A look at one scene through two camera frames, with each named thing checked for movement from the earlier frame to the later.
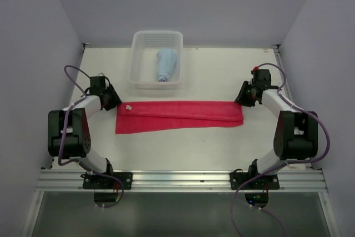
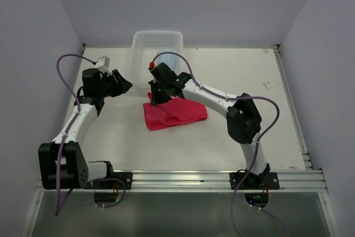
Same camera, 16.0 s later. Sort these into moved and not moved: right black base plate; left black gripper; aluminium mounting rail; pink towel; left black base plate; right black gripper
Moved: pink towel; right black gripper; left black gripper
Not moved: left black base plate; aluminium mounting rail; right black base plate
